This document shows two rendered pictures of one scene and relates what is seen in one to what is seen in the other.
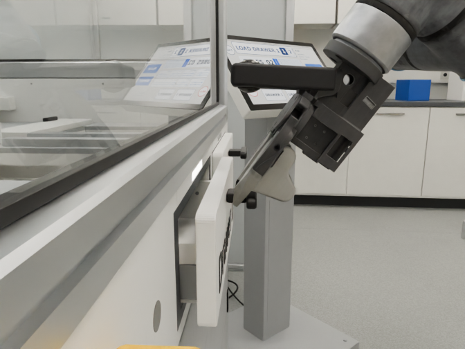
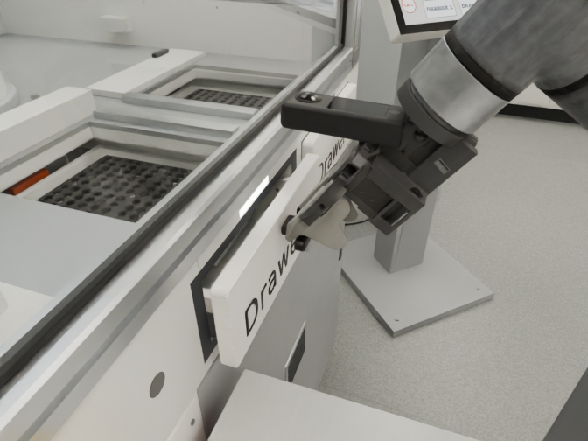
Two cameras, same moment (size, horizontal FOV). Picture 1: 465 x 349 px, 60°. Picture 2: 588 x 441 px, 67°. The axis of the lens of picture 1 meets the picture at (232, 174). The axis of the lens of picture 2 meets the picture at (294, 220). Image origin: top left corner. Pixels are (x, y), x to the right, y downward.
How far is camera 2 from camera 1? 22 cm
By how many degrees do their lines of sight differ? 27
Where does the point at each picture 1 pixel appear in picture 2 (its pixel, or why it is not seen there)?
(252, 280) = not seen: hidden behind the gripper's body
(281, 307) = (415, 245)
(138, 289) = (115, 395)
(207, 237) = (221, 308)
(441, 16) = (557, 77)
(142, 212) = (111, 345)
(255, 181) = (303, 228)
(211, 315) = (231, 360)
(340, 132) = (396, 199)
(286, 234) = not seen: hidden behind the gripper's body
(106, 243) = (50, 408)
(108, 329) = not seen: outside the picture
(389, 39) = (469, 104)
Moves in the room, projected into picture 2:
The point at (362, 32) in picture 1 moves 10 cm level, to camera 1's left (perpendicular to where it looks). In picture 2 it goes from (436, 91) to (311, 80)
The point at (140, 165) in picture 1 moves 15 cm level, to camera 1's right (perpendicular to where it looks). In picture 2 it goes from (106, 309) to (330, 362)
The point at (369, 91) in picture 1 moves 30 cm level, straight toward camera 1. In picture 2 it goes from (444, 153) to (199, 423)
